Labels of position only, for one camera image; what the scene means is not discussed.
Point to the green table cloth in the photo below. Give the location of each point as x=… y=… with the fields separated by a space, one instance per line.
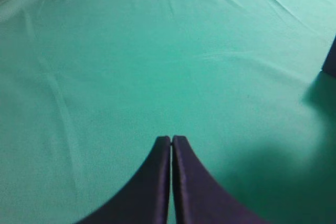
x=87 y=86

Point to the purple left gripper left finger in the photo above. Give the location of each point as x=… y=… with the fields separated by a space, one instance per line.
x=145 y=197

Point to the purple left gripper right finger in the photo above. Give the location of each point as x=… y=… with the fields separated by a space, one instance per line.
x=198 y=197

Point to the dark purple block board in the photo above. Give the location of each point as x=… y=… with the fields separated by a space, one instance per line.
x=329 y=65

